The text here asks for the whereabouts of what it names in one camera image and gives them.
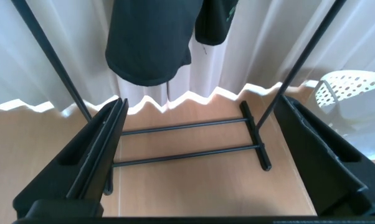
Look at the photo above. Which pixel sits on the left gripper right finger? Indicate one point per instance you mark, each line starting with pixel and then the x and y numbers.
pixel 324 186

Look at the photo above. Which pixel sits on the black garment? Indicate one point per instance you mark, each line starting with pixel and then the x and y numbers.
pixel 150 40

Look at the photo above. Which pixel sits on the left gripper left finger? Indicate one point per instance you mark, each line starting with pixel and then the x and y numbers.
pixel 44 193

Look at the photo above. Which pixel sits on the black clothes rack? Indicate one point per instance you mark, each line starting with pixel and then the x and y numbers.
pixel 256 137

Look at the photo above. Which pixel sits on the white laundry basket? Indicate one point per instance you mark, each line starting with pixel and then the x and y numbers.
pixel 349 84

